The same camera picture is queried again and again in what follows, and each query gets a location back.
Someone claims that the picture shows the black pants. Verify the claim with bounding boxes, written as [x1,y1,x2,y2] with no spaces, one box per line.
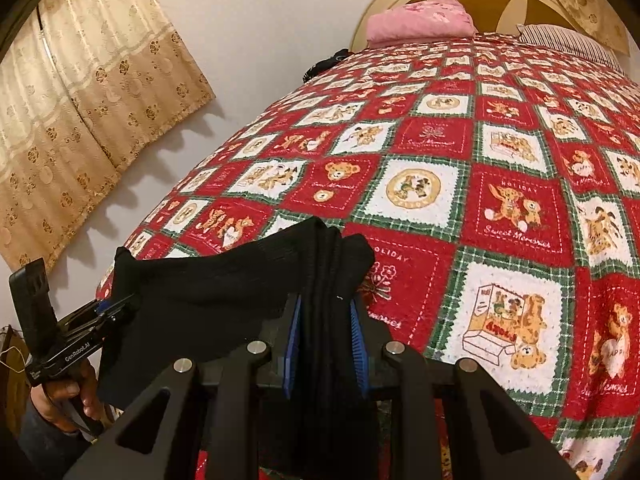
[97,216,397,480]

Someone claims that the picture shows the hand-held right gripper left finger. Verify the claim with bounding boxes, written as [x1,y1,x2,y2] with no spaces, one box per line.
[65,295,304,480]

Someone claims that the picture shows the person's left forearm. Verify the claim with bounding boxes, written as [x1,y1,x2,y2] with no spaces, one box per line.
[19,402,96,467]

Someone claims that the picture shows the red bear printed blanket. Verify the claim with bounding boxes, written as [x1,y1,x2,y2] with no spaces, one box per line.
[95,30,640,480]

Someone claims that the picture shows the striped pillow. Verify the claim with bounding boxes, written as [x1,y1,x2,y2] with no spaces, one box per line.
[517,24,627,75]

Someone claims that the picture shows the pink folded cloth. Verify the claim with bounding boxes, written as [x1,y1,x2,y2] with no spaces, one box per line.
[366,0,476,47]

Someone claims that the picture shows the beige floral curtain panel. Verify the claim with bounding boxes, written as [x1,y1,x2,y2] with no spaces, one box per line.
[0,0,122,272]
[39,0,217,172]

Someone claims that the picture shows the person's left hand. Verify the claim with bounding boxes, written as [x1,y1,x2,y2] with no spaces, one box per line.
[30,359,109,434]

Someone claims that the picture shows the brown wooden furniture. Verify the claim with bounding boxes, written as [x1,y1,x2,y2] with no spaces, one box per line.
[0,324,32,437]

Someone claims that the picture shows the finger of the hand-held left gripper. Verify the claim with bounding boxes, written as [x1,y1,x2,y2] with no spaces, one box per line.
[86,310,135,335]
[77,296,137,317]

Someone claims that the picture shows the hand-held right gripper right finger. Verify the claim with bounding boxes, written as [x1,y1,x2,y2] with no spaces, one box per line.
[349,300,582,480]

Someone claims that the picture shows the black object beside bed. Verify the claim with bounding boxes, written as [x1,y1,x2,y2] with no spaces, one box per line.
[301,49,350,84]

